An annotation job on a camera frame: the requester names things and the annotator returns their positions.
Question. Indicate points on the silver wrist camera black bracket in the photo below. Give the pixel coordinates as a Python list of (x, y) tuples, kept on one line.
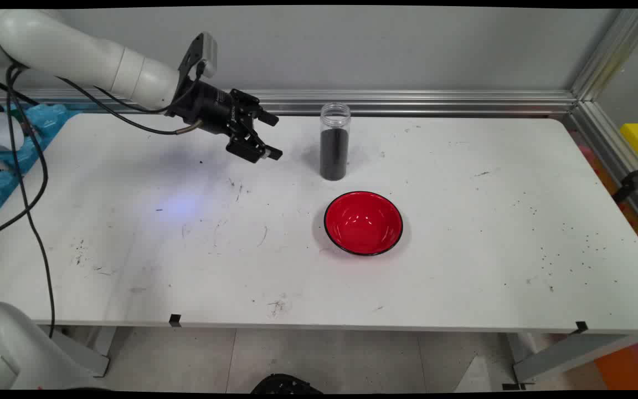
[(207, 55)]

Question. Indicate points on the blue plastic bag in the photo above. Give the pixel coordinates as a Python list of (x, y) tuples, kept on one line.
[(47, 119)]

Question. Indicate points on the red bowl black rim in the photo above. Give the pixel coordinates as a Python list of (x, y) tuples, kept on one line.
[(363, 224)]

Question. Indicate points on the clear plastic jar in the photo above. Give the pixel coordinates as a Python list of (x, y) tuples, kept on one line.
[(334, 155)]

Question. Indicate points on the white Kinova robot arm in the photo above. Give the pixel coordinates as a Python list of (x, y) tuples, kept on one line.
[(75, 50)]

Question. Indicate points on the short aluminium frame rail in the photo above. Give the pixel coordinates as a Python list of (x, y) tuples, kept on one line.
[(610, 149)]

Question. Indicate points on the black tape piece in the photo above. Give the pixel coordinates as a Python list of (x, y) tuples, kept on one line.
[(581, 327), (175, 320)]

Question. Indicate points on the black object on floor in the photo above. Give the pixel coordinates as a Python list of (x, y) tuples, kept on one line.
[(286, 384)]

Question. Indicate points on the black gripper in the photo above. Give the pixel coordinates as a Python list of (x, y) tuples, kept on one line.
[(208, 108)]

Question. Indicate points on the grey table leg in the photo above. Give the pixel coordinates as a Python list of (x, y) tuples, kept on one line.
[(83, 354), (562, 354)]

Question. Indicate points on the long aluminium frame rail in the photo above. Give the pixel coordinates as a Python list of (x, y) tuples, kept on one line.
[(435, 102)]

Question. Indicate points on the upright aluminium frame post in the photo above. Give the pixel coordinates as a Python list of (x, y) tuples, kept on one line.
[(612, 52)]

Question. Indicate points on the orange box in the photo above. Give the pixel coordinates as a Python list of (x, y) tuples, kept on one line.
[(629, 366)]

